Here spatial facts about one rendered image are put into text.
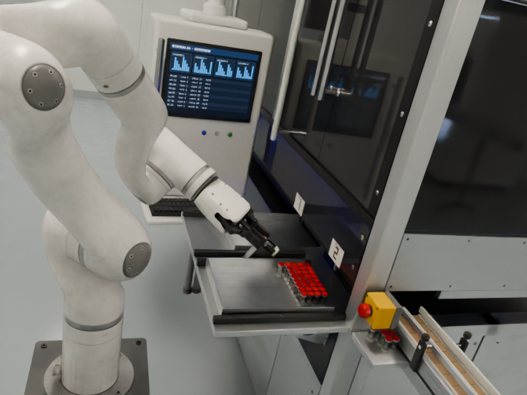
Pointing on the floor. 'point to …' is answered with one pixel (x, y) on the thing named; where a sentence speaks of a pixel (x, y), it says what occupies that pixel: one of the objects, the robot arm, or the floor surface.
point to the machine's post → (405, 177)
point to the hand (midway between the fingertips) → (257, 235)
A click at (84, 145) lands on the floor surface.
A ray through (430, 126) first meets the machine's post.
